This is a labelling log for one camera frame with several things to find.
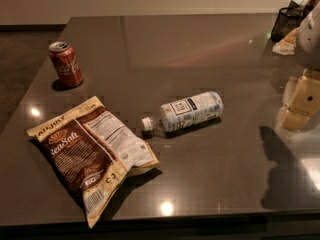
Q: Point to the red cola can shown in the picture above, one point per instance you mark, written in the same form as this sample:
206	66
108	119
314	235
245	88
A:
65	63

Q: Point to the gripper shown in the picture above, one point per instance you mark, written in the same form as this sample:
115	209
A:
309	42

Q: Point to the black mesh basket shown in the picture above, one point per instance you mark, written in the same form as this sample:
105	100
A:
288	19

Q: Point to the blue label plastic bottle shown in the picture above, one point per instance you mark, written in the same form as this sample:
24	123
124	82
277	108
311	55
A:
185	112

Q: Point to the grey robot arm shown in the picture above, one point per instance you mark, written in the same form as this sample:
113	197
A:
307	49

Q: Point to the brown sea salt chip bag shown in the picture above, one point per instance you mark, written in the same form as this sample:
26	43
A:
94	152

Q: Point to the crumpled snack wrapper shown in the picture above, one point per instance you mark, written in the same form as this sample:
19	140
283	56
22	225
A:
286	46

